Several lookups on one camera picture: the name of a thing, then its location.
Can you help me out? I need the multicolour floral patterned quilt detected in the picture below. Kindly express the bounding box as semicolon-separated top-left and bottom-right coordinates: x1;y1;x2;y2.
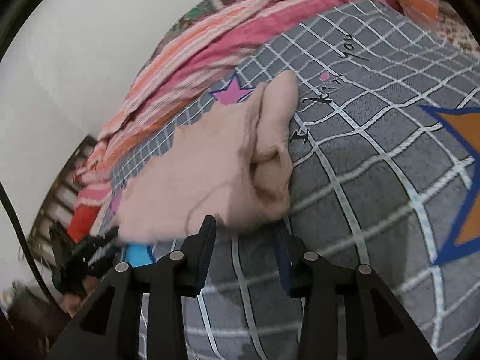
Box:
155;0;323;53

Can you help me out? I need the dark wooden headboard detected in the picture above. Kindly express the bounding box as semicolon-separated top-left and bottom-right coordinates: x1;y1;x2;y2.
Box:
28;135;98;259

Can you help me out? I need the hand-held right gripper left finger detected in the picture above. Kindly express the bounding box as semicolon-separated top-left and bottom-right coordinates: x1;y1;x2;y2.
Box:
49;215;218;360

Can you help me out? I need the grey checked star-print blanket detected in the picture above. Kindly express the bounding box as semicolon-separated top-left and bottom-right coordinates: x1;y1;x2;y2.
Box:
90;0;480;360

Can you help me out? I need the red pillow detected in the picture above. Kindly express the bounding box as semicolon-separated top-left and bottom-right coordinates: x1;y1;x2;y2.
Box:
67;204;102;242

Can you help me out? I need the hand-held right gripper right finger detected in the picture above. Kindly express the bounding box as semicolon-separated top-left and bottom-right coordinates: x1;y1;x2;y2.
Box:
275;229;439;360

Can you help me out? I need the pink orange striped quilt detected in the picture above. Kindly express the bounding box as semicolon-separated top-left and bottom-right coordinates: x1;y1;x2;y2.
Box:
73;0;439;211

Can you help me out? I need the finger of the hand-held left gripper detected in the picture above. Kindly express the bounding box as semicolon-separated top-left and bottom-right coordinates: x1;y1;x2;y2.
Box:
80;227;122;257

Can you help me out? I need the person's left hand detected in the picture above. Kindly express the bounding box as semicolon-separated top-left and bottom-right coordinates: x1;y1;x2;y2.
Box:
62;275;97;319

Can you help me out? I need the pink knitted sweater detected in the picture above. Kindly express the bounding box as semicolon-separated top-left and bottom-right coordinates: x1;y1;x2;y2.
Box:
112;69;301;244

